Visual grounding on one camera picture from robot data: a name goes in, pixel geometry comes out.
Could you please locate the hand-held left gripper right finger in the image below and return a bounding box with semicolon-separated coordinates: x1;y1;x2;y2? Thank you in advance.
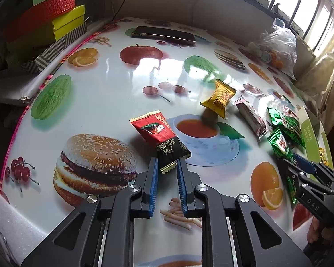
177;158;305;267

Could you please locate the black cable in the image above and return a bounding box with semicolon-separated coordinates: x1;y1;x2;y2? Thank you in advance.
110;0;137;23

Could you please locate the green white cardboard box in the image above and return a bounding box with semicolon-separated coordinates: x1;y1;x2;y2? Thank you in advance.
295;106;334;167

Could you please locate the window with metal bars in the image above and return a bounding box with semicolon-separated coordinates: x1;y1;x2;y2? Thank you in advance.
198;0;334;53

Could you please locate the red box with green lid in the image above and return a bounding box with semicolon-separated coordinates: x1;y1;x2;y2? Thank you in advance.
4;0;76;43

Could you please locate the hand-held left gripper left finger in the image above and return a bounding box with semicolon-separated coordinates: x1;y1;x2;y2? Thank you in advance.
20;157;159;267

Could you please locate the black phone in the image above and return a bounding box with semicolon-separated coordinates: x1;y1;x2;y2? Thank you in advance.
131;26;197;46

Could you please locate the black white striped box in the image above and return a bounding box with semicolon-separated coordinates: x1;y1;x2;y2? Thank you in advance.
22;22;89;73

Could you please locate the orange wrapped item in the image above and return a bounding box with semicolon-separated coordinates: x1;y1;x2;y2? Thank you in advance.
271;51;285;70

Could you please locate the yellow candy packet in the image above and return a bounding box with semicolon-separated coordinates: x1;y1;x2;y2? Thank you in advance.
200;78;238;120

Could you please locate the red black candy packet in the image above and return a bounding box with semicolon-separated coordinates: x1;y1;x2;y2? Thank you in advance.
129;110;192;175

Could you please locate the yellow-green box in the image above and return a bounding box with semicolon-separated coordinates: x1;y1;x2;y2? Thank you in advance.
6;5;86;51

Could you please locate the white foam sheet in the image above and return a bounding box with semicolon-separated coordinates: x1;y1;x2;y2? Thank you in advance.
0;189;53;256

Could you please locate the cream patterned curtain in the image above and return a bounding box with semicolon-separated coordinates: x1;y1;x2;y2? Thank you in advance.
295;19;334;134

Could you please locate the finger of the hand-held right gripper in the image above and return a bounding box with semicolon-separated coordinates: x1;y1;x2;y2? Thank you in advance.
293;154;334;176
277;158;305;198

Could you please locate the clear plastic bag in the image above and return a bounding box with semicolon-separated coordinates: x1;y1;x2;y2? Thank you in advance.
248;18;298;81

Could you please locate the person's right hand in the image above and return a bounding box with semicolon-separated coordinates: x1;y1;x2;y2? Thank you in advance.
306;215;327;245

